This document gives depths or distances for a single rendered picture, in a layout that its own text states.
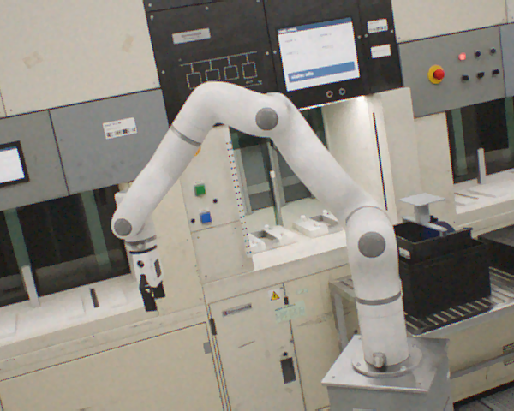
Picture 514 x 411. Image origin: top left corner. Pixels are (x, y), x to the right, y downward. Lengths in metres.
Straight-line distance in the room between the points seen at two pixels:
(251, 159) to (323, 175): 1.63
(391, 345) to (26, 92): 1.32
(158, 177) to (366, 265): 0.56
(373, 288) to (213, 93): 0.63
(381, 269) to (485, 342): 1.35
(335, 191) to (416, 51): 1.02
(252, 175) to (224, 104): 1.65
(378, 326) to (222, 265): 0.77
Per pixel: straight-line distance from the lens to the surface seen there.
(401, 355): 1.78
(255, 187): 3.23
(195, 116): 1.63
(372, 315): 1.72
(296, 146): 1.63
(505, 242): 2.34
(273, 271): 2.38
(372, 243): 1.58
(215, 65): 2.24
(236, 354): 2.43
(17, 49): 2.17
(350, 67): 2.41
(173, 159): 1.66
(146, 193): 1.64
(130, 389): 2.39
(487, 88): 2.71
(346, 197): 1.68
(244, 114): 1.56
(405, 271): 2.02
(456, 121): 3.19
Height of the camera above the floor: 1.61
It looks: 13 degrees down
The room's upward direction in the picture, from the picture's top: 10 degrees counter-clockwise
